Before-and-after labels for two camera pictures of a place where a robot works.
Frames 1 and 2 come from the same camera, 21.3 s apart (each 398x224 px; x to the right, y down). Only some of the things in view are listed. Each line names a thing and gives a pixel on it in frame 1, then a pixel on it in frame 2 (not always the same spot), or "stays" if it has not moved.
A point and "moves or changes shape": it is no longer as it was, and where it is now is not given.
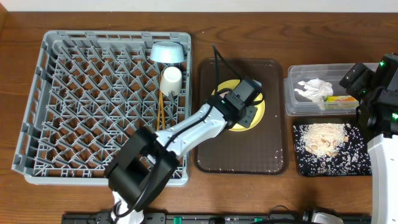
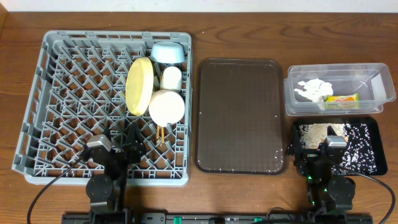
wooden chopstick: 162,110 moves or changes shape
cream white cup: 171,80 stays
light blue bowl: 167,52 stays
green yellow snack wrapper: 341,102 stays
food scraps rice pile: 332,149 stays
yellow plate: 260,109 to 139,86
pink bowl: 259,83 to 166,107
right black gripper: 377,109 to 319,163
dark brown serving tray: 262,150 stays
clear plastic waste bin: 298,104 stays
